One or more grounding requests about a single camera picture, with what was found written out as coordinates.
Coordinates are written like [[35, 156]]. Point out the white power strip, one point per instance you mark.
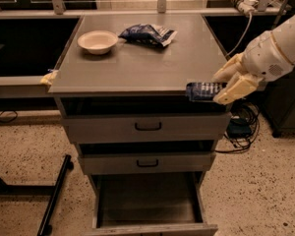
[[246, 7]]

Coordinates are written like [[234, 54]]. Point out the dark blue power box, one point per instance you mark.
[[238, 128]]

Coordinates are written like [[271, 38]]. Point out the grey open bottom drawer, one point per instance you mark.
[[162, 204]]

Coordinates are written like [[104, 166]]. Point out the black floor stand frame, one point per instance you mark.
[[52, 191]]

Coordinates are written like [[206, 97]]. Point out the blue white chip bag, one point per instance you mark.
[[149, 34]]

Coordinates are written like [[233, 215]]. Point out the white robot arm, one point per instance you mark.
[[290, 36]]

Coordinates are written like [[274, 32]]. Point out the white bowl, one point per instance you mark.
[[98, 42]]

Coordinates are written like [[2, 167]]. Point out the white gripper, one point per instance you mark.
[[265, 60]]

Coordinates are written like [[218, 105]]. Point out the grey middle drawer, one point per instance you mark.
[[141, 163]]

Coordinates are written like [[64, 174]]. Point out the grey drawer cabinet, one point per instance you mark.
[[136, 80]]

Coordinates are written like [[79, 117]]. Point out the grey top drawer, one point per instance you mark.
[[146, 128]]

